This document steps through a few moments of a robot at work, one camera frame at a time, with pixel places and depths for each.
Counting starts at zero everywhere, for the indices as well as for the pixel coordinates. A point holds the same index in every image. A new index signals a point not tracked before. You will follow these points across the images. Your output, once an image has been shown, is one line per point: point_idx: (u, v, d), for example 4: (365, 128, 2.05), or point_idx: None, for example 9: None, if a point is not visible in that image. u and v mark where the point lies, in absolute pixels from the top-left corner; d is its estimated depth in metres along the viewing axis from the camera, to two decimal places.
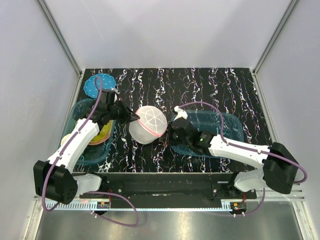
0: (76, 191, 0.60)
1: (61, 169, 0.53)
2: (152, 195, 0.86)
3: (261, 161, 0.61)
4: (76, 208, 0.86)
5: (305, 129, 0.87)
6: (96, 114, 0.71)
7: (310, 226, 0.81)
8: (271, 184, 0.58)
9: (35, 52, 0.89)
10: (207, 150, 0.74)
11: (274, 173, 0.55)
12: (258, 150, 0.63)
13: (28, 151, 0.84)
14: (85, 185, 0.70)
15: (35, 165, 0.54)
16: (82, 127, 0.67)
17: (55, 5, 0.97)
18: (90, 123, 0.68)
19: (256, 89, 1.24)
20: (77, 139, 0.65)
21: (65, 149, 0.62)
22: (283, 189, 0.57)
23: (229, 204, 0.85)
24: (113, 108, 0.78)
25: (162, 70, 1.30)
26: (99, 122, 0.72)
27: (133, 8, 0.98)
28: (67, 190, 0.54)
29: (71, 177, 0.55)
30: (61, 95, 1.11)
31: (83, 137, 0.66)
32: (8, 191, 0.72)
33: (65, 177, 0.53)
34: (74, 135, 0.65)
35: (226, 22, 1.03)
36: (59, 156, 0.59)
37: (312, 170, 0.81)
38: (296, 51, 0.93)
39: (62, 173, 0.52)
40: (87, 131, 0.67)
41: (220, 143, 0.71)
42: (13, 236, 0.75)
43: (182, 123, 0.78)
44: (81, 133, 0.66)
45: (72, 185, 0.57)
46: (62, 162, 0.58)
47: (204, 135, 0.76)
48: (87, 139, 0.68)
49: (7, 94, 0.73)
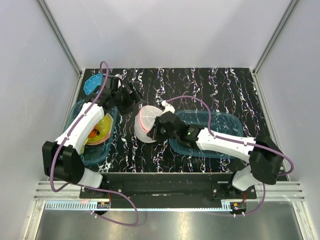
0: (82, 171, 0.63)
1: (69, 149, 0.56)
2: (152, 195, 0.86)
3: (247, 153, 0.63)
4: (76, 208, 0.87)
5: (305, 129, 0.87)
6: (101, 99, 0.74)
7: (310, 226, 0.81)
8: (258, 175, 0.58)
9: (35, 52, 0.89)
10: (194, 143, 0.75)
11: (258, 162, 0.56)
12: (244, 142, 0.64)
13: (28, 150, 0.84)
14: (89, 177, 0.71)
15: (43, 145, 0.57)
16: (88, 110, 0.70)
17: (55, 5, 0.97)
18: (95, 107, 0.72)
19: (256, 89, 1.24)
20: (83, 121, 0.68)
21: (71, 131, 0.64)
22: (269, 180, 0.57)
23: (229, 204, 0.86)
24: (117, 94, 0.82)
25: (162, 70, 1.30)
26: (104, 106, 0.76)
27: (133, 8, 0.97)
28: (74, 169, 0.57)
29: (78, 157, 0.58)
30: (61, 95, 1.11)
31: (89, 119, 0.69)
32: (8, 191, 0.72)
33: (73, 156, 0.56)
34: (80, 117, 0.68)
35: (227, 22, 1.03)
36: (66, 137, 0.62)
37: (312, 170, 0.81)
38: (296, 51, 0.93)
39: (70, 152, 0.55)
40: (93, 114, 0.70)
41: (207, 137, 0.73)
42: (14, 236, 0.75)
43: (169, 117, 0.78)
44: (87, 115, 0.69)
45: (79, 165, 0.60)
46: (69, 143, 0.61)
47: (192, 129, 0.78)
48: (93, 121, 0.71)
49: (7, 94, 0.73)
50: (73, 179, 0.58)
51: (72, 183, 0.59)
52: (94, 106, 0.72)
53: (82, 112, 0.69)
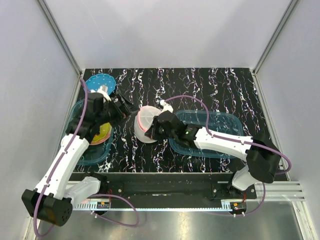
0: (71, 210, 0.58)
1: (50, 198, 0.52)
2: (152, 195, 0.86)
3: (244, 151, 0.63)
4: (76, 208, 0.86)
5: (305, 129, 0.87)
6: (84, 127, 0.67)
7: (310, 226, 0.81)
8: (255, 174, 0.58)
9: (35, 52, 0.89)
10: (192, 142, 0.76)
11: (256, 161, 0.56)
12: (242, 141, 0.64)
13: (28, 151, 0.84)
14: (83, 193, 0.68)
15: (23, 194, 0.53)
16: (68, 146, 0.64)
17: (55, 5, 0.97)
18: (76, 141, 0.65)
19: (256, 89, 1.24)
20: (65, 160, 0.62)
21: (52, 175, 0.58)
22: (266, 178, 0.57)
23: (229, 204, 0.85)
24: (102, 115, 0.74)
25: (162, 70, 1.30)
26: (87, 134, 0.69)
27: (133, 8, 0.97)
28: (60, 214, 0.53)
29: (63, 202, 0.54)
30: (61, 95, 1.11)
31: (71, 157, 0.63)
32: (8, 192, 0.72)
33: (55, 205, 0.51)
34: (60, 156, 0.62)
35: (226, 22, 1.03)
36: (46, 185, 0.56)
37: (312, 170, 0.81)
38: (296, 51, 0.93)
39: (51, 202, 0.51)
40: (75, 149, 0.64)
41: (205, 136, 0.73)
42: (13, 236, 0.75)
43: (167, 116, 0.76)
44: (68, 152, 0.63)
45: (66, 206, 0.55)
46: (51, 190, 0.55)
47: (190, 128, 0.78)
48: (76, 157, 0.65)
49: (7, 94, 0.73)
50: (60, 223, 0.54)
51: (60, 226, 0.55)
52: (76, 139, 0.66)
53: (62, 150, 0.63)
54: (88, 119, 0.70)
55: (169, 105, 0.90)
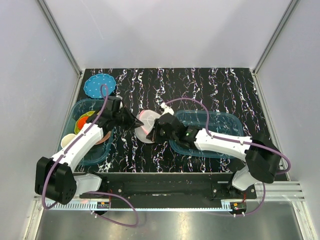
0: (74, 194, 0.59)
1: (63, 167, 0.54)
2: (152, 195, 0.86)
3: (243, 151, 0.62)
4: (76, 208, 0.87)
5: (305, 129, 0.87)
6: (102, 120, 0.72)
7: (310, 226, 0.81)
8: (255, 174, 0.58)
9: (35, 52, 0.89)
10: (193, 144, 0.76)
11: (256, 161, 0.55)
12: (241, 141, 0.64)
13: (28, 150, 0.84)
14: (84, 185, 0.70)
15: (39, 161, 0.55)
16: (88, 130, 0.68)
17: (55, 5, 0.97)
18: (95, 128, 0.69)
19: (256, 89, 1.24)
20: (82, 141, 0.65)
21: (69, 149, 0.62)
22: (266, 178, 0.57)
23: (229, 204, 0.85)
24: (117, 115, 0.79)
25: (162, 70, 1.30)
26: (104, 128, 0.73)
27: (133, 8, 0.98)
28: (66, 189, 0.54)
29: (71, 177, 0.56)
30: (61, 95, 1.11)
31: (88, 139, 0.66)
32: (8, 192, 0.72)
33: (67, 175, 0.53)
34: (79, 136, 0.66)
35: (227, 21, 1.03)
36: (63, 155, 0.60)
37: (312, 170, 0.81)
38: (296, 51, 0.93)
39: (65, 170, 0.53)
40: (93, 134, 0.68)
41: (205, 137, 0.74)
42: (14, 236, 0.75)
43: (167, 118, 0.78)
44: (86, 135, 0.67)
45: (72, 185, 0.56)
46: (65, 160, 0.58)
47: (190, 130, 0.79)
48: (91, 142, 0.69)
49: (7, 94, 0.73)
50: (63, 201, 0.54)
51: (62, 204, 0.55)
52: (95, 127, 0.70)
53: (82, 132, 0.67)
54: (105, 115, 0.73)
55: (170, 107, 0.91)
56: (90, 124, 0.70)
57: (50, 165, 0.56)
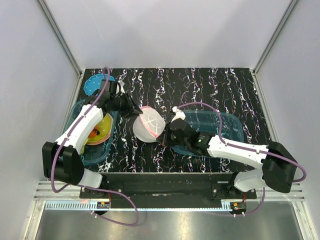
0: (83, 173, 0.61)
1: (69, 149, 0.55)
2: (152, 195, 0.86)
3: (260, 161, 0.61)
4: (76, 208, 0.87)
5: (305, 128, 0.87)
6: (101, 101, 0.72)
7: (310, 226, 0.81)
8: (271, 183, 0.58)
9: (35, 52, 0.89)
10: (205, 151, 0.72)
11: (272, 171, 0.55)
12: (257, 149, 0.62)
13: (28, 150, 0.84)
14: (87, 179, 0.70)
15: (43, 146, 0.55)
16: (87, 111, 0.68)
17: (55, 5, 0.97)
18: (95, 108, 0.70)
19: (256, 89, 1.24)
20: (83, 123, 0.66)
21: (71, 132, 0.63)
22: (283, 188, 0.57)
23: (229, 204, 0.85)
24: (115, 99, 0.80)
25: (162, 70, 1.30)
26: (103, 109, 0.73)
27: (133, 8, 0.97)
28: (75, 169, 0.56)
29: (78, 158, 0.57)
30: (61, 95, 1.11)
31: (88, 121, 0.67)
32: (8, 191, 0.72)
33: (74, 156, 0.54)
34: (79, 119, 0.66)
35: (227, 21, 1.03)
36: (67, 138, 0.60)
37: (312, 170, 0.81)
38: (296, 51, 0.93)
39: (71, 152, 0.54)
40: (93, 115, 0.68)
41: (219, 144, 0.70)
42: (13, 236, 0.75)
43: (180, 124, 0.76)
44: (87, 117, 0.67)
45: (80, 165, 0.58)
46: (70, 143, 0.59)
47: (202, 136, 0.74)
48: (92, 123, 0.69)
49: (7, 94, 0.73)
50: (74, 181, 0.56)
51: (73, 184, 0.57)
52: (94, 108, 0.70)
53: (82, 114, 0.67)
54: (104, 96, 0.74)
55: (182, 112, 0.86)
56: (89, 105, 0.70)
57: (56, 148, 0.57)
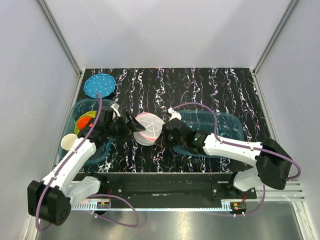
0: (70, 212, 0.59)
1: (55, 191, 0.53)
2: (152, 194, 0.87)
3: (254, 157, 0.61)
4: (76, 208, 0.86)
5: (306, 129, 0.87)
6: (94, 133, 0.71)
7: (310, 226, 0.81)
8: (266, 180, 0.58)
9: (35, 52, 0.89)
10: (201, 149, 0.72)
11: (266, 168, 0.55)
12: (251, 146, 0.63)
13: (28, 150, 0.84)
14: (82, 194, 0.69)
15: (29, 185, 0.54)
16: (78, 146, 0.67)
17: (55, 5, 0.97)
18: (87, 143, 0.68)
19: (256, 89, 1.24)
20: (74, 159, 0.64)
21: (60, 170, 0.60)
22: (278, 184, 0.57)
23: (229, 204, 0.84)
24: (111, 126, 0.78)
25: (162, 70, 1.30)
26: (97, 141, 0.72)
27: (133, 8, 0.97)
28: (60, 211, 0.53)
29: (65, 199, 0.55)
30: (61, 96, 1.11)
31: (79, 157, 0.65)
32: (8, 191, 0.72)
33: (59, 198, 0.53)
34: (70, 154, 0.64)
35: (227, 21, 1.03)
36: (53, 178, 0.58)
37: (312, 170, 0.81)
38: (296, 51, 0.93)
39: (56, 194, 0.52)
40: (84, 150, 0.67)
41: (214, 142, 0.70)
42: (14, 236, 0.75)
43: (175, 123, 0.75)
44: (78, 152, 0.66)
45: (66, 206, 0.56)
46: (56, 183, 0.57)
47: (198, 134, 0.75)
48: (83, 158, 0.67)
49: (7, 94, 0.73)
50: (58, 223, 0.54)
51: (57, 225, 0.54)
52: (86, 142, 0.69)
53: (73, 150, 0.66)
54: (98, 127, 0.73)
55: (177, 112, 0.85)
56: (82, 139, 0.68)
57: (42, 189, 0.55)
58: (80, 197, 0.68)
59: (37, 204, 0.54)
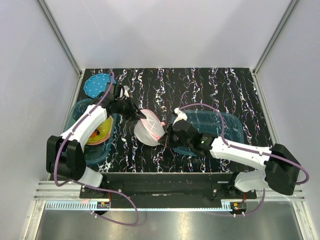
0: (84, 168, 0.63)
1: (73, 143, 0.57)
2: (152, 195, 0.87)
3: (263, 162, 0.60)
4: (76, 208, 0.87)
5: (305, 128, 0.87)
6: (105, 102, 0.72)
7: (310, 226, 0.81)
8: (274, 185, 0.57)
9: (34, 52, 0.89)
10: (208, 152, 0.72)
11: (275, 173, 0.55)
12: (260, 151, 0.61)
13: (28, 150, 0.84)
14: (88, 176, 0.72)
15: (48, 140, 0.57)
16: (93, 110, 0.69)
17: (55, 5, 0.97)
18: (99, 109, 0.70)
19: (256, 89, 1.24)
20: (89, 120, 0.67)
21: (77, 128, 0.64)
22: (286, 190, 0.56)
23: (229, 204, 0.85)
24: (119, 102, 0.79)
25: (162, 70, 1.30)
26: (108, 110, 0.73)
27: (133, 8, 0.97)
28: (77, 164, 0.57)
29: (81, 153, 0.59)
30: (61, 95, 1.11)
31: (93, 119, 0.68)
32: (8, 191, 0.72)
33: (77, 150, 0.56)
34: (85, 116, 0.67)
35: (227, 22, 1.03)
36: (71, 133, 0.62)
37: (312, 170, 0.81)
38: (296, 51, 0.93)
39: (75, 146, 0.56)
40: (98, 114, 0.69)
41: (221, 145, 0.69)
42: (13, 236, 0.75)
43: (184, 125, 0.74)
44: (91, 115, 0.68)
45: (82, 161, 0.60)
46: (74, 137, 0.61)
47: (205, 137, 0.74)
48: (96, 122, 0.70)
49: (7, 94, 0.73)
50: (75, 176, 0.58)
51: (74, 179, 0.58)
52: (98, 108, 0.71)
53: (87, 112, 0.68)
54: (108, 98, 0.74)
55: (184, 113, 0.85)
56: (95, 105, 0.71)
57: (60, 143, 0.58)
58: (86, 179, 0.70)
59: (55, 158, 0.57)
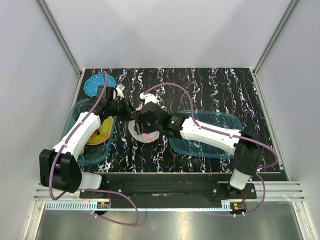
0: (80, 181, 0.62)
1: (67, 156, 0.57)
2: (152, 195, 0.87)
3: (233, 145, 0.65)
4: (76, 208, 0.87)
5: (305, 128, 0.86)
6: (98, 108, 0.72)
7: (310, 226, 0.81)
8: (240, 167, 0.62)
9: (34, 52, 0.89)
10: (177, 132, 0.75)
11: (243, 155, 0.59)
12: (230, 134, 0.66)
13: (28, 150, 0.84)
14: (87, 181, 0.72)
15: (41, 153, 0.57)
16: (85, 119, 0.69)
17: (55, 5, 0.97)
18: (92, 116, 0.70)
19: (256, 89, 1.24)
20: (81, 129, 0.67)
21: (69, 139, 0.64)
22: (250, 171, 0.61)
23: (229, 204, 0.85)
24: (112, 104, 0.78)
25: (162, 70, 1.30)
26: (101, 116, 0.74)
27: (133, 8, 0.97)
28: (72, 178, 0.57)
29: (76, 165, 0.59)
30: (61, 95, 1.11)
31: (86, 128, 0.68)
32: (8, 191, 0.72)
33: (71, 163, 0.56)
34: (77, 126, 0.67)
35: (227, 22, 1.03)
36: (64, 145, 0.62)
37: (312, 170, 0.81)
38: (296, 51, 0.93)
39: (69, 159, 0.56)
40: (90, 122, 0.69)
41: (192, 127, 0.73)
42: (13, 236, 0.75)
43: (149, 106, 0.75)
44: (84, 124, 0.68)
45: (77, 174, 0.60)
46: (67, 149, 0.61)
47: (175, 117, 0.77)
48: (90, 130, 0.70)
49: (7, 94, 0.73)
50: (71, 189, 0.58)
51: (70, 192, 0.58)
52: (91, 115, 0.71)
53: (80, 121, 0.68)
54: (100, 103, 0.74)
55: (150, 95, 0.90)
56: (87, 113, 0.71)
57: (53, 157, 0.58)
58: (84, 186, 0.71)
59: (49, 172, 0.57)
